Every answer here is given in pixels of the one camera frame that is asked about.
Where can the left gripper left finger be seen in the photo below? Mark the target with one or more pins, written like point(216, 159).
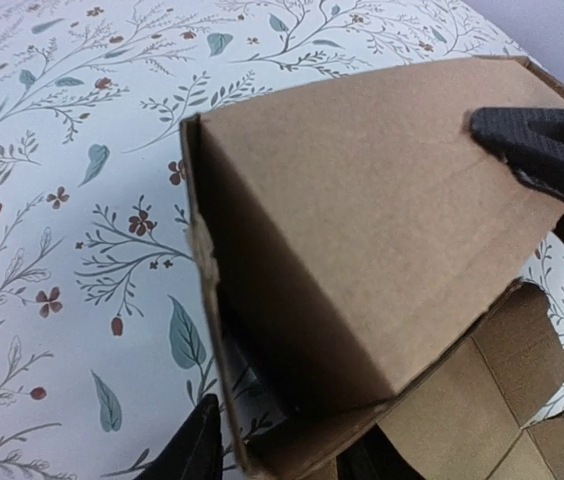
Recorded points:
point(195, 452)

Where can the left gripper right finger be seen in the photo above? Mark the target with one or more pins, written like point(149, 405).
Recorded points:
point(373, 457)

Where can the brown cardboard box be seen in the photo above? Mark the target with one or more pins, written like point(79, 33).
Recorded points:
point(364, 252)

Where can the floral patterned table mat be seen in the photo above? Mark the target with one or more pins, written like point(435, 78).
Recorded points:
point(104, 350)

